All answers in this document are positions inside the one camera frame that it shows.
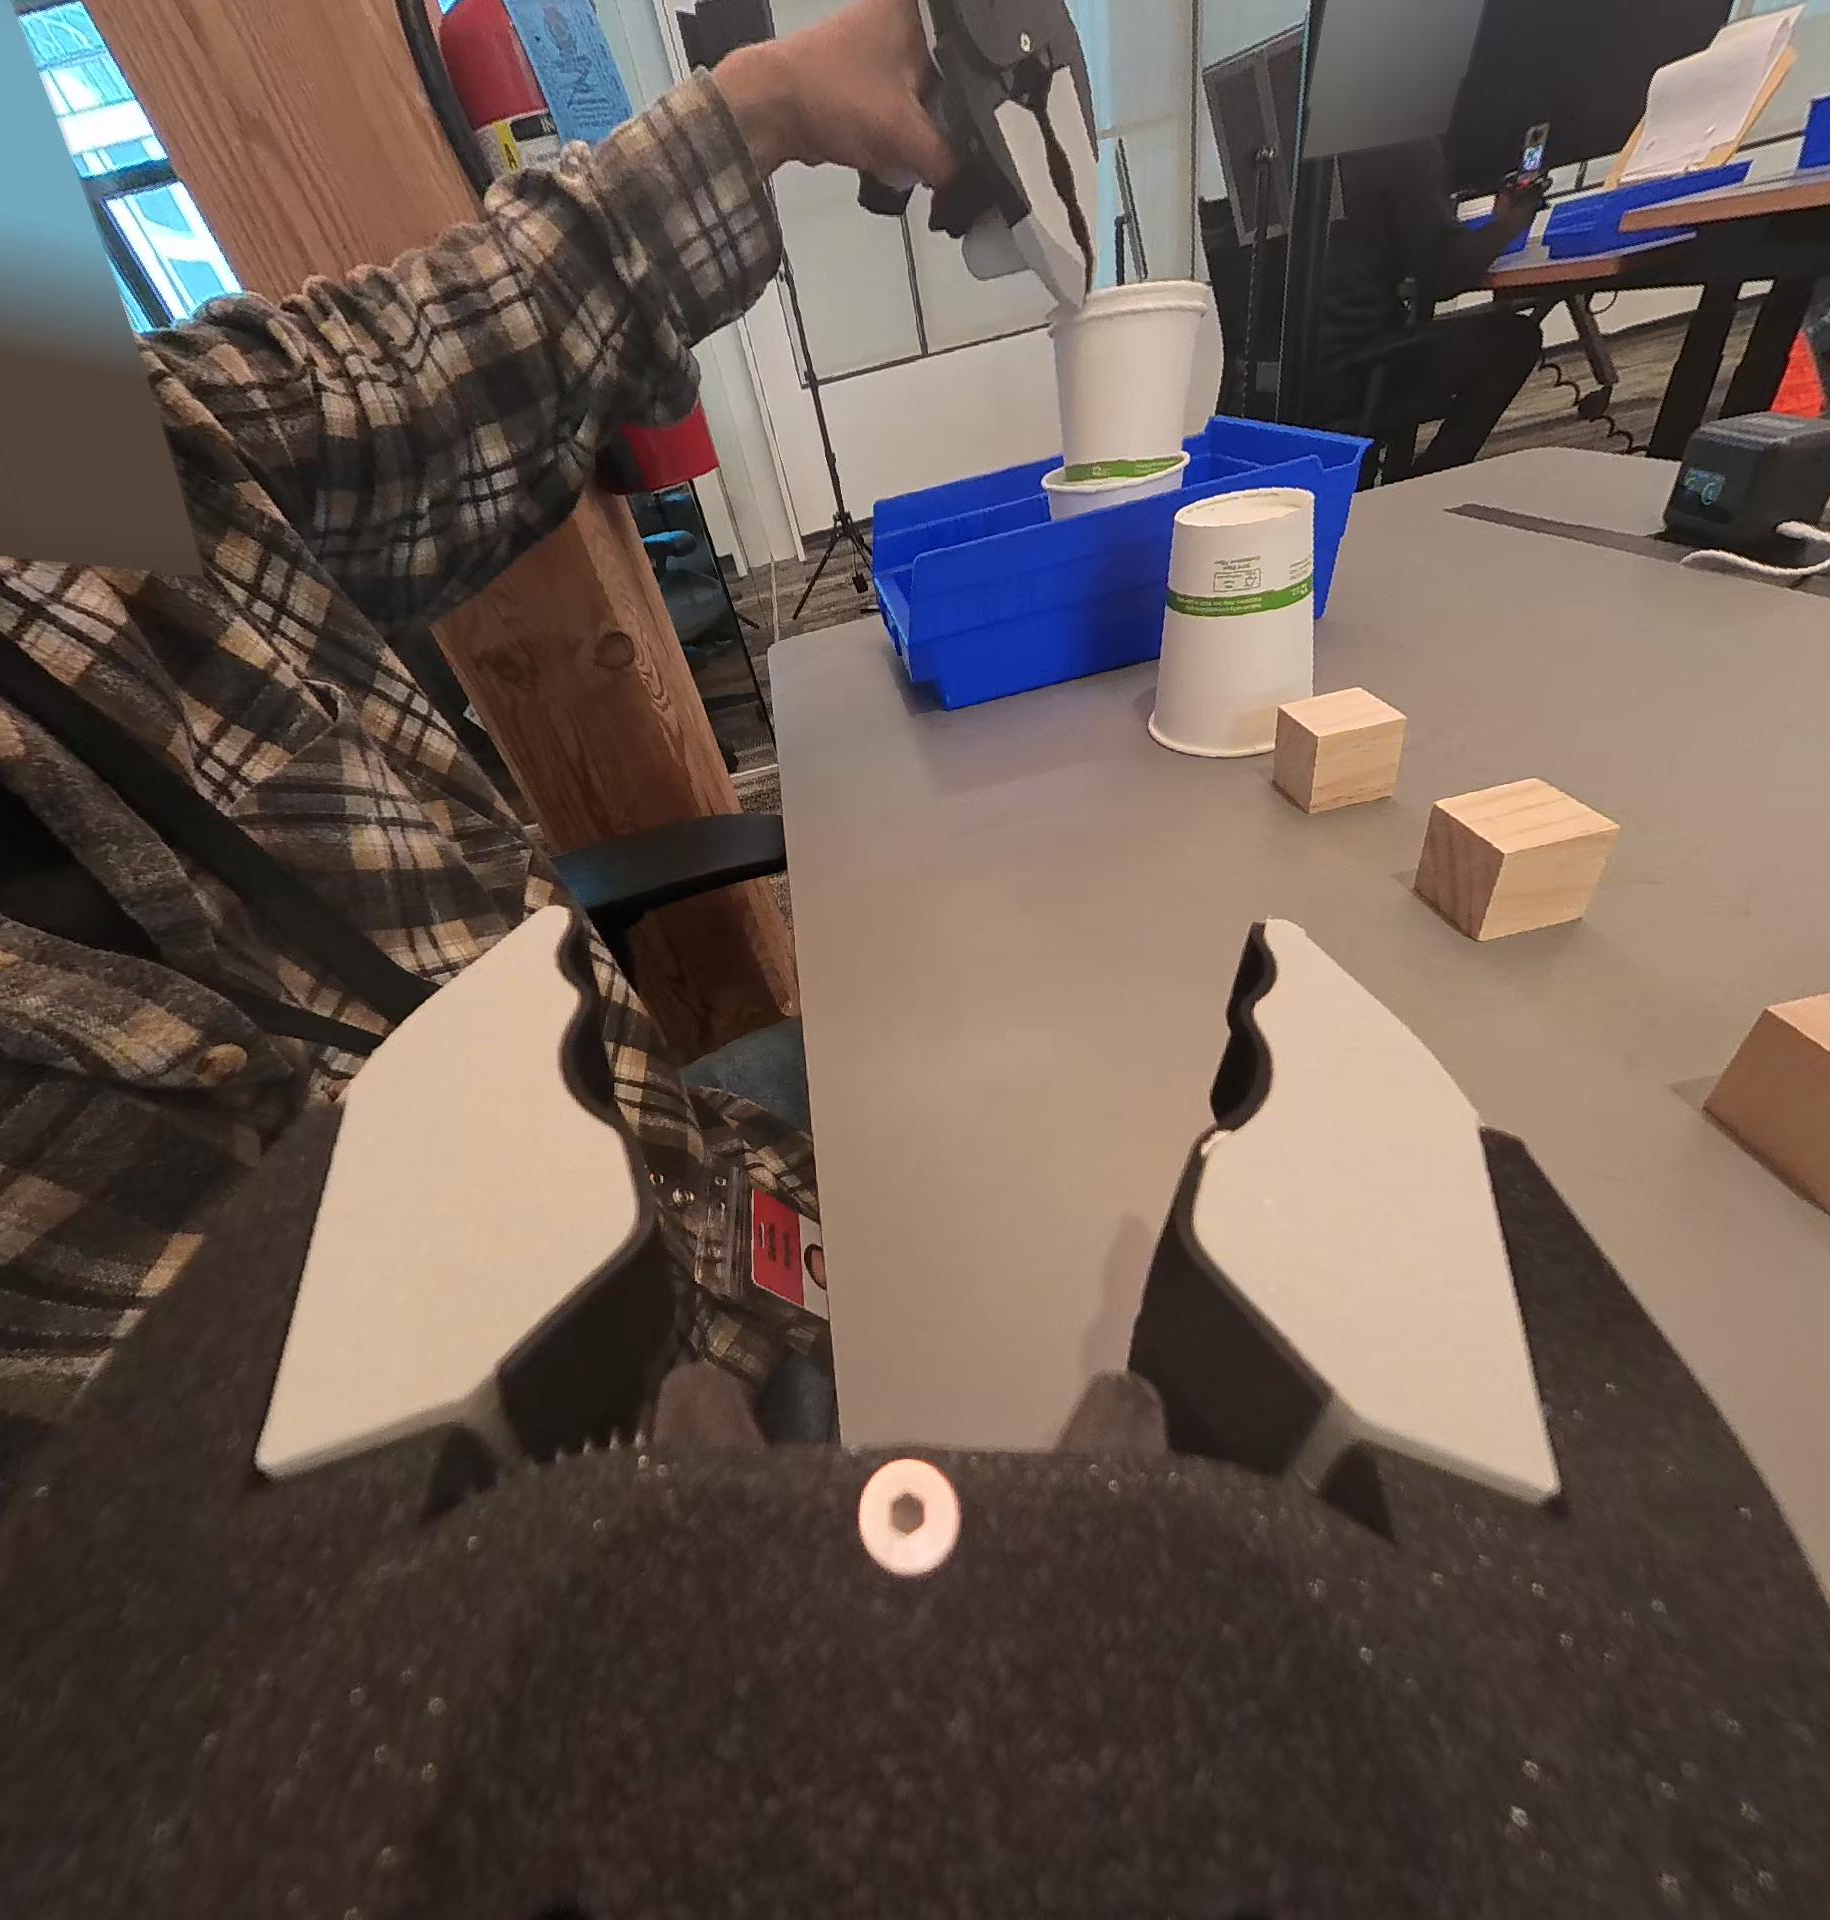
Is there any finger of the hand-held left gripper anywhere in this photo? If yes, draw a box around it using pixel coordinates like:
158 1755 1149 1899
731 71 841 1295
1003 95 1089 308
1056 97 1103 294

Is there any stack of paper folders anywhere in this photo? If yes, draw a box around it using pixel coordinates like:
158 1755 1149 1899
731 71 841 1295
1605 5 1808 184

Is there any blue plastic bin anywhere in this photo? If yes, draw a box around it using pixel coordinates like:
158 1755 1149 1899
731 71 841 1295
870 415 1374 712

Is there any large black screen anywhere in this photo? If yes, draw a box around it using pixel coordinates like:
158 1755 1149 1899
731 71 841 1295
1454 0 1749 188

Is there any person's left forearm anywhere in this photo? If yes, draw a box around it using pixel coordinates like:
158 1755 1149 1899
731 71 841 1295
135 61 788 633

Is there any black shoulder strap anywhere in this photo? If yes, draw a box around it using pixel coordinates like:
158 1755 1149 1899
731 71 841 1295
45 676 444 1052

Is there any black chair armrest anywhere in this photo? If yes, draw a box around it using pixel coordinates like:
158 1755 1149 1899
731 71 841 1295
546 815 788 938

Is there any person's left hand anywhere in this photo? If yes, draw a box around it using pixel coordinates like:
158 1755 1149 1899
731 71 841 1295
718 0 959 188

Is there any person's plaid shirt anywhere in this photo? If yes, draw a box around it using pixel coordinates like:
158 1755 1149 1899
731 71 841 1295
0 496 841 1592

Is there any blue inspection tag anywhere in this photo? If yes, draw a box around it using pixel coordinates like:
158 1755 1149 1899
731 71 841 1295
501 0 633 144

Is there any black table cable tray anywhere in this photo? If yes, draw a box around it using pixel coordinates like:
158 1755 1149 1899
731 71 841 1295
1446 501 1830 578

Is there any black tripod light stand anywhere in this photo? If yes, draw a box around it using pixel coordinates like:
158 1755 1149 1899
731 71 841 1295
673 0 878 623

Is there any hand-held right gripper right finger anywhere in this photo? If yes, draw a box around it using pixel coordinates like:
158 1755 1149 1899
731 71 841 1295
1123 916 1561 1507

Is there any white cup green band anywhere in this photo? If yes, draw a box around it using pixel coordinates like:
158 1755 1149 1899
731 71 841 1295
1049 281 1212 469
1146 484 1319 759

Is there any red id badge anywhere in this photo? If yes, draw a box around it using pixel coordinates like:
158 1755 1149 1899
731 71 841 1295
660 1161 834 1322

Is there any wooden office desk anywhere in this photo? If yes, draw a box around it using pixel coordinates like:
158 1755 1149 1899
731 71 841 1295
1484 166 1830 453

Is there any white paper cup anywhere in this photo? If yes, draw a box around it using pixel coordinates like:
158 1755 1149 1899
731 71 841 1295
1042 450 1191 525

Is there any white charging cable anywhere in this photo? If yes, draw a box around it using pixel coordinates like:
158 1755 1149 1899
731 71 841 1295
1678 517 1830 575

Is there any black charger box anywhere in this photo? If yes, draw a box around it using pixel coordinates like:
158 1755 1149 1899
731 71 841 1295
1662 415 1830 545

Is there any small black monitor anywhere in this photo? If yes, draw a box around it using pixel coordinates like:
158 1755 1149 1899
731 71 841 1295
1199 31 1308 249

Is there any wooden cube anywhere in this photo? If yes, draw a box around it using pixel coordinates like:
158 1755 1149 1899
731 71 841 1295
1702 982 1830 1223
1274 689 1409 817
1415 779 1623 946

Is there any red fire extinguisher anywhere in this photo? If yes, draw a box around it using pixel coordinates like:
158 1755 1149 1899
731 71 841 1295
432 0 714 497

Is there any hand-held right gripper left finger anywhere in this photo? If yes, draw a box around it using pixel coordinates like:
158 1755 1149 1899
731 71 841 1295
253 900 684 1488

